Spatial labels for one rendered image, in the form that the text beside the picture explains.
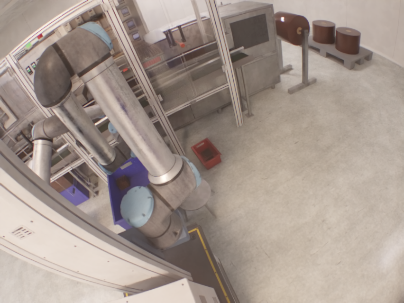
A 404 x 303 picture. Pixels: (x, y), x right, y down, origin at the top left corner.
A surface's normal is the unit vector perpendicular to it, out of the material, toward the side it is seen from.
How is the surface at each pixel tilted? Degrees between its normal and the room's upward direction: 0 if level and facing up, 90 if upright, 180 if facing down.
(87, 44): 80
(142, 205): 5
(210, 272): 0
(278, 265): 0
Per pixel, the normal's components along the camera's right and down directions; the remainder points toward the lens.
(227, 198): -0.26, -0.64
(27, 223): 0.35, 0.63
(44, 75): 0.15, 0.44
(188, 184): 0.64, 0.14
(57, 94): 0.70, 0.64
